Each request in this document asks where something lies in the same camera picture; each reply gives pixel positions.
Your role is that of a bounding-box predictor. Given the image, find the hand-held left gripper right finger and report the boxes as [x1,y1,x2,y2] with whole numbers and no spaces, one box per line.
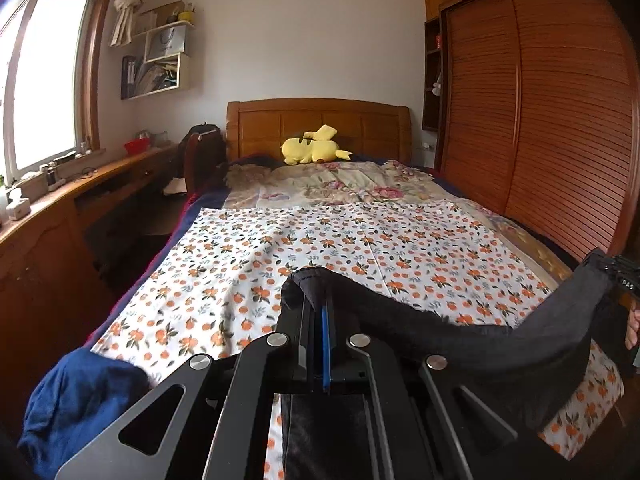
[327,305,542,480]

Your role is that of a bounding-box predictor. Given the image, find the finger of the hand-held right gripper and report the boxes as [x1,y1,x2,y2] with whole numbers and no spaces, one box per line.
[580,247,622,274]

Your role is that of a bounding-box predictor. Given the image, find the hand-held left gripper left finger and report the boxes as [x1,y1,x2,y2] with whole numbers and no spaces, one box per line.
[55,302,329,480]

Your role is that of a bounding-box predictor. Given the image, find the dark grey garment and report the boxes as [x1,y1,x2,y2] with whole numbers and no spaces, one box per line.
[280,256,620,480]

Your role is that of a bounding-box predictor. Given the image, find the person's right hand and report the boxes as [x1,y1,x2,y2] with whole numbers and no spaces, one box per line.
[624,302,640,350]

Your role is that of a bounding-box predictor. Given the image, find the orange print bed sheet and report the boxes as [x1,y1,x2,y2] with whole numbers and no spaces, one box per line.
[92,199,626,480]

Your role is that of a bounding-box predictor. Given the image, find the wooden louvered wardrobe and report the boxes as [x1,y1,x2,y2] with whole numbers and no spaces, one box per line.
[421,0,640,267]

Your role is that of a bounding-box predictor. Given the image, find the floral quilt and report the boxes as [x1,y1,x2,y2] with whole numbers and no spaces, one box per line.
[222,159,576,283]

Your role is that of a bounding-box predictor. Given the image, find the yellow plush toy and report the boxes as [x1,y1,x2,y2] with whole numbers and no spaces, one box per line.
[281,124,356,166]

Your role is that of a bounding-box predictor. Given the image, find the black backpack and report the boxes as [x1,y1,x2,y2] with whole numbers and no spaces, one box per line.
[188,122,229,194]

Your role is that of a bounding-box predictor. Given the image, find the wooden chair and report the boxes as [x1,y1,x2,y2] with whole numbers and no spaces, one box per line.
[182,132,197,199]

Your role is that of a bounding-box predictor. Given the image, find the blue garment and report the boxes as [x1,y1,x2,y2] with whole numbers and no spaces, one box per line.
[17,347,152,480]

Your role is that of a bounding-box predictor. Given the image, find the wooden bed headboard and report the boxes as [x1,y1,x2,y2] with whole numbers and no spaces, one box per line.
[226,98,414,164]

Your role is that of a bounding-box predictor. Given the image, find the wooden desk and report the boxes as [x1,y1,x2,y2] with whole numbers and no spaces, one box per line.
[0,142,184,443]

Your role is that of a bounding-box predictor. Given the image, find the dark binders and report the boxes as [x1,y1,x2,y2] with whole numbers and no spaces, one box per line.
[121,55,137,100]

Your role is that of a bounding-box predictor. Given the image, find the white paper bag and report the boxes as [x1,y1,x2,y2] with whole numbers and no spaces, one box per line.
[144,25,187,62]

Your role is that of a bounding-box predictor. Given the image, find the wooden framed window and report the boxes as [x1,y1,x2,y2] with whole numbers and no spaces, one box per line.
[0,0,119,187]

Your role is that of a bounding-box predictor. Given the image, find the tied cream curtain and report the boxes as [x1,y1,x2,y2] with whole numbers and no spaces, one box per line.
[108,0,166,49]

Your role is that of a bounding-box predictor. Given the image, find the white wall shelf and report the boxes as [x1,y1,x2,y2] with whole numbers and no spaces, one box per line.
[121,1,196,101]

